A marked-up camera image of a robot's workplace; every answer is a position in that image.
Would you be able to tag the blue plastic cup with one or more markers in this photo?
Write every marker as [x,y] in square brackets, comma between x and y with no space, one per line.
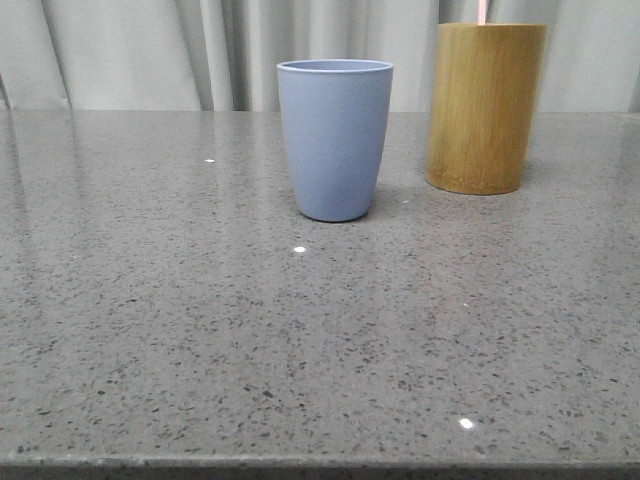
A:
[334,116]

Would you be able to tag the pink chopstick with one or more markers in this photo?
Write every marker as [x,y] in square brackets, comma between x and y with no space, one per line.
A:
[482,8]

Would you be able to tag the bamboo cylinder holder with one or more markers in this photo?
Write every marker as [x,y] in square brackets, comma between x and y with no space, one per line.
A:
[483,101]

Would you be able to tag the grey pleated curtain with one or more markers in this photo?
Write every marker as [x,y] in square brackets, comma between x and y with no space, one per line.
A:
[222,55]

